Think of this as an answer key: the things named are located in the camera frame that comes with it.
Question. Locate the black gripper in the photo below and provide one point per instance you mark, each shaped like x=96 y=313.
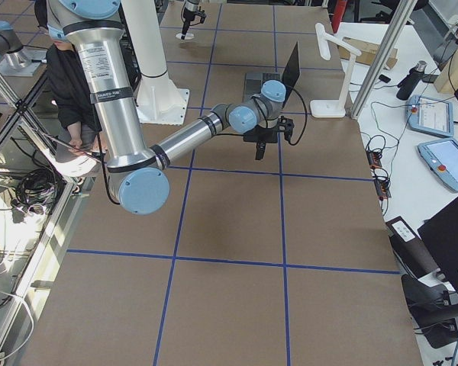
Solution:
x=262 y=136
x=186 y=13

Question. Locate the white computer mouse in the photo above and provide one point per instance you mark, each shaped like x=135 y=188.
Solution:
x=187 y=36

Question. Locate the grey laptop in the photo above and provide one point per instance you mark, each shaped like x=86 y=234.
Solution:
x=254 y=81

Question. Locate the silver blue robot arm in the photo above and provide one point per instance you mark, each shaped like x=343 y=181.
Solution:
x=4 y=45
x=121 y=52

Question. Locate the white desk lamp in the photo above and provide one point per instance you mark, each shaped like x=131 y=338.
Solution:
x=331 y=104

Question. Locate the person in black sweater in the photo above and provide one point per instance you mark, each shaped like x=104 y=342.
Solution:
x=80 y=129

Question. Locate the cardboard box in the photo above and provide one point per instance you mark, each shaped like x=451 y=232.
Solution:
x=368 y=52

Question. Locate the red fire extinguisher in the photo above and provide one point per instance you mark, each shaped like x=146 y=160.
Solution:
x=339 y=10

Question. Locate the black water bottle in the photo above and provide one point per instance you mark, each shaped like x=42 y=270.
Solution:
x=407 y=85

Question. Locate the upper blue teach pendant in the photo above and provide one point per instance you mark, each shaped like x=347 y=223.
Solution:
x=430 y=116

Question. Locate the blue teach pendant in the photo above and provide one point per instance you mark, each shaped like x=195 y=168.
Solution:
x=441 y=157
x=430 y=116

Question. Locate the lower blue teach pendant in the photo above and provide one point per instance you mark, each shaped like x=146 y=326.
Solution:
x=441 y=157

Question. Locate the black monitor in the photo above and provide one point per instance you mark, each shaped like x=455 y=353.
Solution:
x=440 y=236

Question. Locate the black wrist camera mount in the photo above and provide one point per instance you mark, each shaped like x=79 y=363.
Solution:
x=286 y=126

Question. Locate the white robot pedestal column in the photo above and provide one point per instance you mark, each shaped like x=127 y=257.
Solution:
x=159 y=101

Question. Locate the orange black cable hub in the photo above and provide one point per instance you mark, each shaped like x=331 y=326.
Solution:
x=381 y=178

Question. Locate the aluminium frame post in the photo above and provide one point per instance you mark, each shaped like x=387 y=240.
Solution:
x=394 y=29

